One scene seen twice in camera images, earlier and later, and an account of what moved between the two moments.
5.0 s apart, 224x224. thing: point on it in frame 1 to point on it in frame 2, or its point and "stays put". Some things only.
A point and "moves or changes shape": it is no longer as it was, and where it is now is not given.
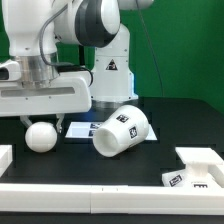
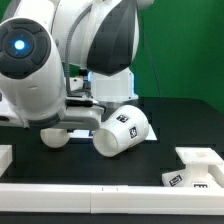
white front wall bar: x=111 y=199 stays put
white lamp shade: x=128 y=126 stays put
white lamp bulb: x=41 y=137 moves or changes shape
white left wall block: x=6 y=157 stays put
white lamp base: x=204 y=168 stays put
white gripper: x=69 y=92 to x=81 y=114
